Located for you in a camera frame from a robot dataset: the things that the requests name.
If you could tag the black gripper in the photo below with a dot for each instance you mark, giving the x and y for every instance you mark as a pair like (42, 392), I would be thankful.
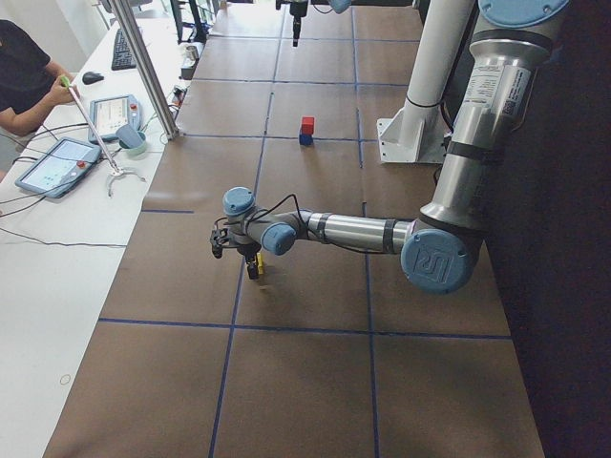
(247, 250)

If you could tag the yellow cube block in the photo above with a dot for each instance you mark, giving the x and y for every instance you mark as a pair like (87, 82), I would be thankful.
(260, 263)

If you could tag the red cube block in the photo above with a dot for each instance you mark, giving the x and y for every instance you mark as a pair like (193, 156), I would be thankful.
(307, 125)

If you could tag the blue cube block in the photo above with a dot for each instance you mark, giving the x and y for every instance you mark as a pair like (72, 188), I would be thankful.
(305, 139)

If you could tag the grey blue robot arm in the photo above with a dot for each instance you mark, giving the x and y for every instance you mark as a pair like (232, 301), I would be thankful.
(475, 64)

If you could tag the metal can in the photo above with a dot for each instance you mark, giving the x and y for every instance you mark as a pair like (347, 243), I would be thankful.
(191, 53)

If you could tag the light blue cup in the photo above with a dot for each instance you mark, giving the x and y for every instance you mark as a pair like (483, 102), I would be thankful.
(131, 141)

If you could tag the white pillar with base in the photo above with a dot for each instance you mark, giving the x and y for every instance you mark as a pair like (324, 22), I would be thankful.
(416, 133)

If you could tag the black keyboard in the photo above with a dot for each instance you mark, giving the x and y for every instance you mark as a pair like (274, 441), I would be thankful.
(122, 58)

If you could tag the far blue teach pendant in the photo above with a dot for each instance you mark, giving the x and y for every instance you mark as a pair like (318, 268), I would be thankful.
(111, 113)

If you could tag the blue teach pendant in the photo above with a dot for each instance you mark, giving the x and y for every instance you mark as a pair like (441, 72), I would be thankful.
(111, 113)
(60, 169)

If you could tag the near blue teach pendant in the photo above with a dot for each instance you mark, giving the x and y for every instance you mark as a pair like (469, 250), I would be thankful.
(60, 169)

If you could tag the black computer mouse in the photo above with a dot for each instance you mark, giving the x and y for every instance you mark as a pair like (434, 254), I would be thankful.
(90, 78)

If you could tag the long reacher grabber tool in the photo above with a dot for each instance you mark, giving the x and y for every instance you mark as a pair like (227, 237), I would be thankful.
(117, 172)

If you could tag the person in black shirt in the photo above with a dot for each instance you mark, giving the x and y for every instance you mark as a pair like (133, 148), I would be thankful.
(31, 82)

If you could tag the aluminium frame post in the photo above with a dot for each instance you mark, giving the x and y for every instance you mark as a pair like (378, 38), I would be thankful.
(128, 24)

